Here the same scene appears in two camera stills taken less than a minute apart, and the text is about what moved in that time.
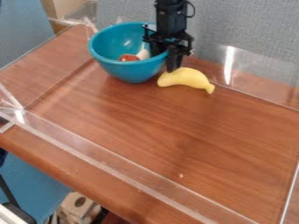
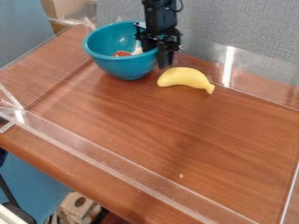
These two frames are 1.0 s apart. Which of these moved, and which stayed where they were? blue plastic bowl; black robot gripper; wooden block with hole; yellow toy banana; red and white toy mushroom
Moved: black robot gripper; red and white toy mushroom
Stayed: blue plastic bowl; wooden block with hole; yellow toy banana
